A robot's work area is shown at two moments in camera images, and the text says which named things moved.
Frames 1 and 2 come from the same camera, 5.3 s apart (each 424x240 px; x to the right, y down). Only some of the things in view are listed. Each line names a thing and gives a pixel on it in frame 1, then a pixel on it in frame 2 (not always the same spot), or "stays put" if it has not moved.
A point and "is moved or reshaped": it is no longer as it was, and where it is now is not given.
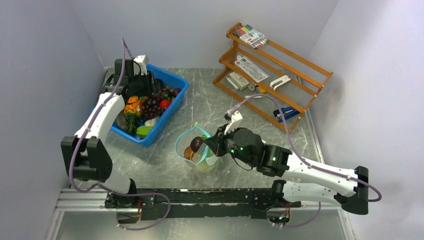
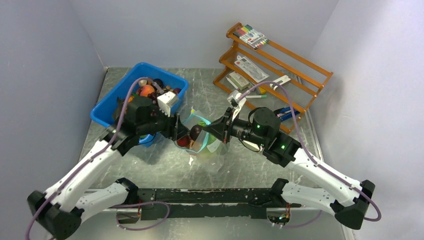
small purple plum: x=175 y=91 stays put
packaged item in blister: x=251 y=69 stays put
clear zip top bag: x=204 y=160 is moved or reshaped
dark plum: x=196 y=143 → x=194 y=131
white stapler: x=280 y=81 stays put
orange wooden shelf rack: x=276 y=82 stays put
